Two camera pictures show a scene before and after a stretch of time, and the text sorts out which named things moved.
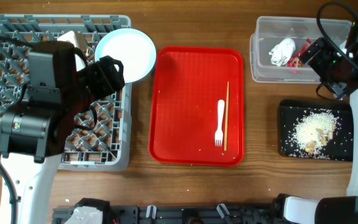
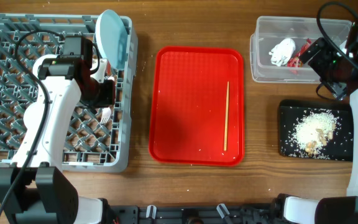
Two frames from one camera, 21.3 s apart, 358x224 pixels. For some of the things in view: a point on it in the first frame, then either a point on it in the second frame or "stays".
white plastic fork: x=219 y=134 -> x=106 y=112
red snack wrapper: x=296 y=61 stays
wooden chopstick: x=226 y=121 stays
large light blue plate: x=132 y=48 -> x=112 y=36
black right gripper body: x=329 y=65 stays
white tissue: x=281 y=53 stays
